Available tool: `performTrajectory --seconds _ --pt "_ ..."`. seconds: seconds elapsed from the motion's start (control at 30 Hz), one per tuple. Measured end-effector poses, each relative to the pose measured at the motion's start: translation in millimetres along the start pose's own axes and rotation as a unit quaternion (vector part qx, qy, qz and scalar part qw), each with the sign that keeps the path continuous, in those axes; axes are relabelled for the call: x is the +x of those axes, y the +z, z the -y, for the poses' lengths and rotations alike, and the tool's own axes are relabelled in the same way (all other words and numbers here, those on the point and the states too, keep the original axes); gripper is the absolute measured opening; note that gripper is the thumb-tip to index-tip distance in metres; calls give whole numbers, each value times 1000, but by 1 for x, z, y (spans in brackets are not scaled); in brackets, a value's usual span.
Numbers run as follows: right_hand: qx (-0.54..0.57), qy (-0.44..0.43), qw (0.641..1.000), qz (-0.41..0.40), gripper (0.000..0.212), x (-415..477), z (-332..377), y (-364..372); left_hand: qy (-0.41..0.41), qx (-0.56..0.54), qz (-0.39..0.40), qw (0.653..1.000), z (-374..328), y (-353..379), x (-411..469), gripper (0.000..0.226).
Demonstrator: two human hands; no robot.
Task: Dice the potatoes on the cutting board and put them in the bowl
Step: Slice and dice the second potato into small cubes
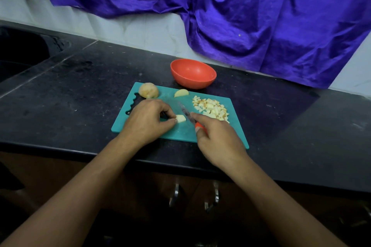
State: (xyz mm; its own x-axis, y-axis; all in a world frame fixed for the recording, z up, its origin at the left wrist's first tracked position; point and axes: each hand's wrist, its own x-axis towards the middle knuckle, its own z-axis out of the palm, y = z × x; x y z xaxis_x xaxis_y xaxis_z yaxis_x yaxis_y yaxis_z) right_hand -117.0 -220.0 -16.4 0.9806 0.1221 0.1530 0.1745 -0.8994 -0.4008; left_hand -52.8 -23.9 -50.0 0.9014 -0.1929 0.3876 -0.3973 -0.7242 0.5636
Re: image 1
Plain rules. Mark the person's left hand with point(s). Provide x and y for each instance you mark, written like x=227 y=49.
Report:
x=145 y=123

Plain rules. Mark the person's right hand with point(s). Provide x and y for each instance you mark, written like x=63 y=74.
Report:
x=223 y=142

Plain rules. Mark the teal plastic cutting board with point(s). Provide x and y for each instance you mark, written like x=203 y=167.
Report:
x=237 y=134

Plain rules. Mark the brown potato half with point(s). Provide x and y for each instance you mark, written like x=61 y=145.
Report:
x=149 y=90

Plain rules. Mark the pile of diced apple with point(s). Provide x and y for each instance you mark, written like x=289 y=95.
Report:
x=210 y=108

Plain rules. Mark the orange bowl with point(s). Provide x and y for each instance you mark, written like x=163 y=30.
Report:
x=193 y=73

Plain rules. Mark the person's left forearm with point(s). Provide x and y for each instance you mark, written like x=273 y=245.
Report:
x=64 y=203

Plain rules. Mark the person's right forearm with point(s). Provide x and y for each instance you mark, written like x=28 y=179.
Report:
x=290 y=209

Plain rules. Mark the dark kitchen sink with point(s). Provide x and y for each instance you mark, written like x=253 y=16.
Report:
x=23 y=53

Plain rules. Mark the purple cloth curtain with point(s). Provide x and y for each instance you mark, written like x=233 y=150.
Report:
x=278 y=12

